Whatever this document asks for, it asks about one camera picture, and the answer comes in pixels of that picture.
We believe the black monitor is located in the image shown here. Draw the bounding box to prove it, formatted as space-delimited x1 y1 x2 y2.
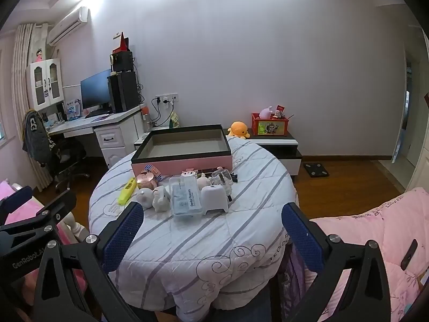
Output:
80 69 112 109

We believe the white striped quilt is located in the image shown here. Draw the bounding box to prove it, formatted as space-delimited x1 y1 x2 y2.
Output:
89 136 300 312

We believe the rose gold round tin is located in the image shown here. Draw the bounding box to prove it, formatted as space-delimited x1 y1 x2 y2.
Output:
135 171 159 190

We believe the pink printed blanket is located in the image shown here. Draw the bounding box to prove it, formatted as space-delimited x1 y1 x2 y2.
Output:
308 188 429 322

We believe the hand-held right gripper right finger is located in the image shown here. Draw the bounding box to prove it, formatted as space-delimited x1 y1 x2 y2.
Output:
281 202 401 322

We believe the yellow highlighter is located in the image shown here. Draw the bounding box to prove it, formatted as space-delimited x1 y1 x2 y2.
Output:
117 177 137 205

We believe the clear plastic floss box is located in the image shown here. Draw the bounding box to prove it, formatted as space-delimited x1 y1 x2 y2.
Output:
168 176 204 222

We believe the pink storage box black rim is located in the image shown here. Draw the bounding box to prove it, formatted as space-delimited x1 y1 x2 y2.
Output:
131 125 233 178

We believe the black speaker box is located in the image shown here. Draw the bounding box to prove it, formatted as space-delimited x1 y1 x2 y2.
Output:
112 50 134 73

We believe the orange striped packet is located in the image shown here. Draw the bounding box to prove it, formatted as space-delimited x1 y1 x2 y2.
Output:
144 163 164 182

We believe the white hutch cabinet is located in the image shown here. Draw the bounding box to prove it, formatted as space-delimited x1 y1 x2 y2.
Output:
26 58 65 111

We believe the white desk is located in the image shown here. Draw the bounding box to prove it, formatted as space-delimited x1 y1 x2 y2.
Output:
47 105 146 168

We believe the clear glass globe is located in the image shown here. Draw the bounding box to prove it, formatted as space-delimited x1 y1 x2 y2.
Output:
211 169 233 186

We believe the black office chair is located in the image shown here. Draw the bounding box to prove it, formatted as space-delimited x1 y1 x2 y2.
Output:
47 134 91 188

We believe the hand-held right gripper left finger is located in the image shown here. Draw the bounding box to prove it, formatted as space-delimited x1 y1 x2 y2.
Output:
32 202 158 322

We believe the black bathroom scale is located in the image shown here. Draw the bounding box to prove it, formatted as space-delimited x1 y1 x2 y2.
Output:
303 163 330 178

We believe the white air conditioner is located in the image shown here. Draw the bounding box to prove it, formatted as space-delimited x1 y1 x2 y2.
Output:
47 7 90 46

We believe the white bed frame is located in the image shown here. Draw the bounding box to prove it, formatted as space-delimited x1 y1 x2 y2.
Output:
62 213 89 242

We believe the blue white box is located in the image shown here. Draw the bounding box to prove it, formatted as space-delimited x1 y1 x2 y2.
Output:
66 99 83 120

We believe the pale pink pig figurine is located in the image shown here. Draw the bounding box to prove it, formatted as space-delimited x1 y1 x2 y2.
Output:
137 188 155 207

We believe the grey hooded jacket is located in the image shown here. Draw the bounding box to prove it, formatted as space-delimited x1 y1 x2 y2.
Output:
23 110 56 162

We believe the purple printed cloth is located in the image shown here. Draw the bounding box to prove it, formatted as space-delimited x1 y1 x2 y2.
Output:
271 238 319 322

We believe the black computer tower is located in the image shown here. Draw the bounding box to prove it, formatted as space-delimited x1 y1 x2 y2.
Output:
107 71 139 114

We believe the red toy crate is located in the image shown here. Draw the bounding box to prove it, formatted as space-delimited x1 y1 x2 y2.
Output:
252 112 286 136

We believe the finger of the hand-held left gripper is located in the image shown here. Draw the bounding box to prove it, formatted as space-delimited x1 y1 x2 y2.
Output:
0 191 77 245
0 186 34 224

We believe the white door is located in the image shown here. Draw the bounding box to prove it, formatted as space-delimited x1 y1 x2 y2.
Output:
390 52 414 165

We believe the orange octopus plush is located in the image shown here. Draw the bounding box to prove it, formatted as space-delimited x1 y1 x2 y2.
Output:
227 121 251 139

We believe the pink bedding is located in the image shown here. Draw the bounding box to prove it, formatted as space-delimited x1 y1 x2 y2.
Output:
0 180 84 289

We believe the white stool-shaped holder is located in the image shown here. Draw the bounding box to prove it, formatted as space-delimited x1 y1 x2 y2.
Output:
200 184 230 216

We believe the black white low cabinet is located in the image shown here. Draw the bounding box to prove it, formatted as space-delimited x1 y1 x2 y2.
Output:
134 127 303 177

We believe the black phone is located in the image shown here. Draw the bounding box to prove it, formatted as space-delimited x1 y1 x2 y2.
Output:
400 239 418 270

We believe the beige curtain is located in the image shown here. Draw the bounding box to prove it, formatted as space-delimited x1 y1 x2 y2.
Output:
12 23 54 192

